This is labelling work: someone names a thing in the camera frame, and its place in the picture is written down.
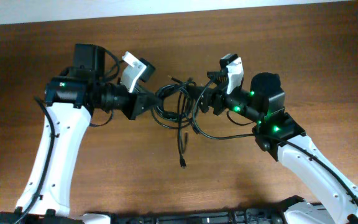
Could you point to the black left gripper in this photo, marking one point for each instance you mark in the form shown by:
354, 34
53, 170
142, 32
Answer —
139, 103

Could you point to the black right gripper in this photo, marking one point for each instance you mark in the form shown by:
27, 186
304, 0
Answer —
211, 93

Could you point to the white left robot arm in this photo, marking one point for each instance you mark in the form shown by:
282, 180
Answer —
68, 105

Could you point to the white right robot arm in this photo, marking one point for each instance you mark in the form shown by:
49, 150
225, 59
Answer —
278, 134

